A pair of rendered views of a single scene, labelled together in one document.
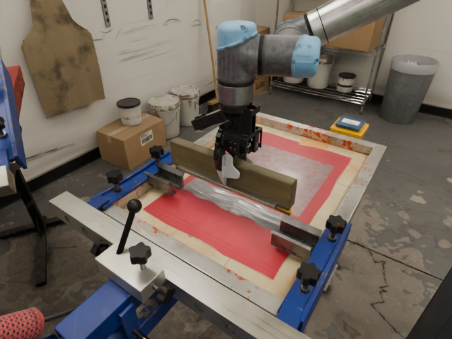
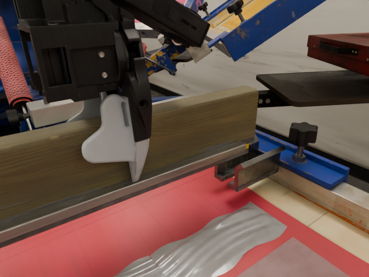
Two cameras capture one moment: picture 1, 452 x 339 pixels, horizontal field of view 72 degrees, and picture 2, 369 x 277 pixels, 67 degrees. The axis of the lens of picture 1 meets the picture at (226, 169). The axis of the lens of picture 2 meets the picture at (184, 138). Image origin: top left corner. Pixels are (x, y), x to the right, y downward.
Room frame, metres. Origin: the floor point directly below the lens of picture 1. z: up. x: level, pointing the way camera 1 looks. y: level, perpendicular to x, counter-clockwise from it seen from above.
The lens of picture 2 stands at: (0.79, -0.23, 1.24)
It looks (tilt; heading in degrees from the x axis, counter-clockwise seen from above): 25 degrees down; 112
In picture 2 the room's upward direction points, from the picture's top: 2 degrees counter-clockwise
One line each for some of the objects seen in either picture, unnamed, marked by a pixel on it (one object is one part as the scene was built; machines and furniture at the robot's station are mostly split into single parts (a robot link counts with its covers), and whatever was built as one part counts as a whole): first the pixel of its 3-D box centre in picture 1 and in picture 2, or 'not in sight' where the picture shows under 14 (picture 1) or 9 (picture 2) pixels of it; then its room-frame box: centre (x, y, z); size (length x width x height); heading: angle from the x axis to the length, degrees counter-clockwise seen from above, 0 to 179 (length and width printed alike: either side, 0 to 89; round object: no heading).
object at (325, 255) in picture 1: (317, 270); not in sight; (0.44, -0.20, 0.98); 0.30 x 0.05 x 0.07; 146
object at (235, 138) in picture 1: (237, 128); (80, 20); (0.62, -0.03, 1.23); 0.09 x 0.08 x 0.12; 56
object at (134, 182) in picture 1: (140, 183); (260, 155); (0.75, 0.26, 0.98); 0.30 x 0.05 x 0.07; 146
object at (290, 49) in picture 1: (288, 54); not in sight; (0.62, -0.12, 1.39); 0.11 x 0.11 x 0.08; 79
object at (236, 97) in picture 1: (236, 91); not in sight; (0.63, -0.02, 1.31); 0.08 x 0.08 x 0.05
